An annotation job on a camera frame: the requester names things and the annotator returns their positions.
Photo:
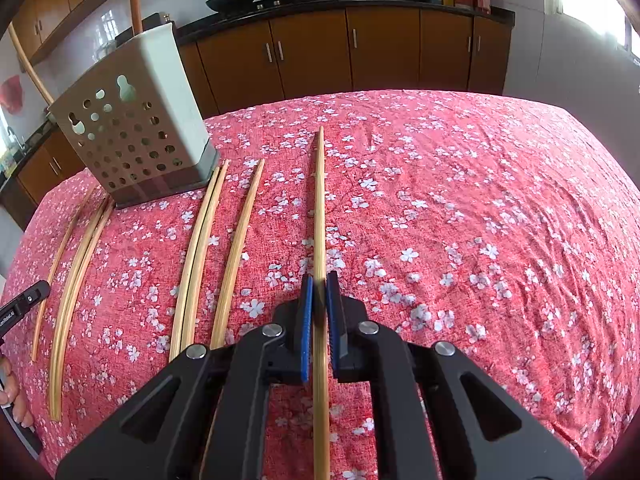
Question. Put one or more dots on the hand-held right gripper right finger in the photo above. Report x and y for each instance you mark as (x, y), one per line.
(332, 330)

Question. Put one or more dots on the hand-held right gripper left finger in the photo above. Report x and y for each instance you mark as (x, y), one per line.
(306, 330)

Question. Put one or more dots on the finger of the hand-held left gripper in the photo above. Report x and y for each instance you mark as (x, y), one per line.
(25, 302)

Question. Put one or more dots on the white perforated utensil holder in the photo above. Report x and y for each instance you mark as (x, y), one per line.
(150, 85)

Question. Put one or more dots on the person's left hand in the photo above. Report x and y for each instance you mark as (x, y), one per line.
(12, 390)

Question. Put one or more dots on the wooden sink base cabinets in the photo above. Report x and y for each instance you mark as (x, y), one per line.
(45, 165)

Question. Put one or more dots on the sink faucet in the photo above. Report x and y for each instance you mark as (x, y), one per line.
(10, 140)

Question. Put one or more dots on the red floral tablecloth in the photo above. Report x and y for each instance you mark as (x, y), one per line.
(450, 210)

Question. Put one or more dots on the long wooden base cabinets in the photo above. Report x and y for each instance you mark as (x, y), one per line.
(350, 55)

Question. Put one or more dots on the black kitchen countertop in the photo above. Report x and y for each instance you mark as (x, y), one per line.
(350, 4)

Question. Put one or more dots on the bright window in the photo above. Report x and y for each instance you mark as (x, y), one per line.
(600, 5)

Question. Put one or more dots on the red wall decoration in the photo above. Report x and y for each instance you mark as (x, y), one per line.
(11, 92)

